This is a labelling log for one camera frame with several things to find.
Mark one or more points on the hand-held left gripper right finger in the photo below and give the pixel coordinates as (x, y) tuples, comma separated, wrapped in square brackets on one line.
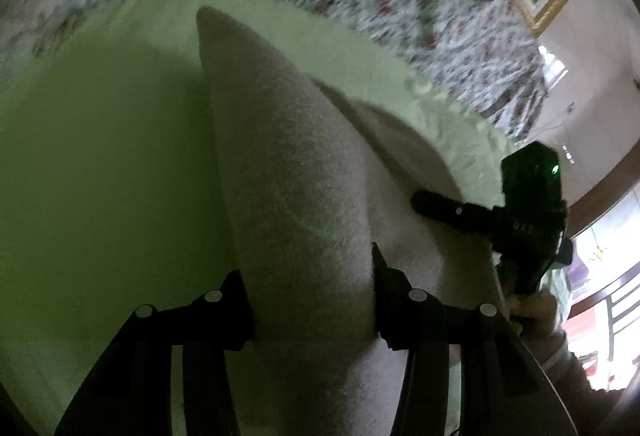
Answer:
[(395, 306)]

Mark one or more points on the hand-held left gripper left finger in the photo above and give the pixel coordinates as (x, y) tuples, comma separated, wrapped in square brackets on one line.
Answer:
[(235, 311)]

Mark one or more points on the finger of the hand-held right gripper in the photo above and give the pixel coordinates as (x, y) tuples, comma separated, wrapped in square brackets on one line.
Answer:
[(445, 208)]

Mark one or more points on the beige knit sweater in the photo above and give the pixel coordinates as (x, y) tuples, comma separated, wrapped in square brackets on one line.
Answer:
[(300, 191)]

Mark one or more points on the person's right forearm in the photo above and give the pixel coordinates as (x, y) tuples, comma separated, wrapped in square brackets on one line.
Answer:
[(575, 381)]

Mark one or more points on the person's right hand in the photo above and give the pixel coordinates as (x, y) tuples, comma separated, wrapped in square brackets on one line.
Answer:
[(535, 313)]

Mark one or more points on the metal railing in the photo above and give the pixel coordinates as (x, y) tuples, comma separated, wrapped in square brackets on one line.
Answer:
[(622, 301)]

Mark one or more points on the green bed sheet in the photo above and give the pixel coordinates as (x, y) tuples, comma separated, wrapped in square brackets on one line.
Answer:
[(100, 166)]

